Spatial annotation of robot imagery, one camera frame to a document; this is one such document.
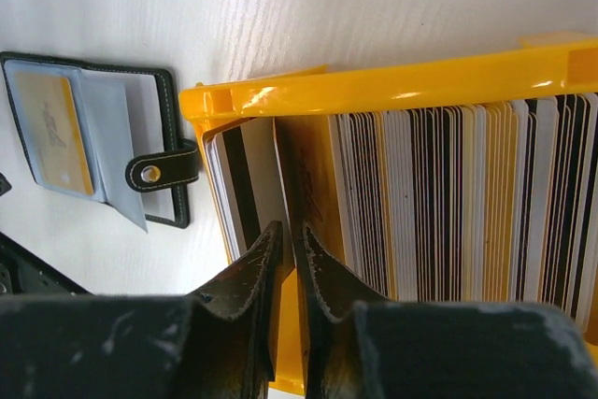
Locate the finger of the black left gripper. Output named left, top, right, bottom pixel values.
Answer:
left=0, top=233, right=89, bottom=296

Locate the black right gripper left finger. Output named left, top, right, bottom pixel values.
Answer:
left=1, top=221, right=283, bottom=398

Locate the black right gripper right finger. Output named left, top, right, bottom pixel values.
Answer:
left=294, top=224, right=597, bottom=398

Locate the black leather card holder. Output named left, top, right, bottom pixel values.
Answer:
left=1, top=51, right=200, bottom=230

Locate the yellow plastic bin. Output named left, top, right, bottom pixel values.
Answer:
left=180, top=32, right=597, bottom=398

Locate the stack of cards in bin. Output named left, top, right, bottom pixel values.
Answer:
left=202, top=93, right=597, bottom=332

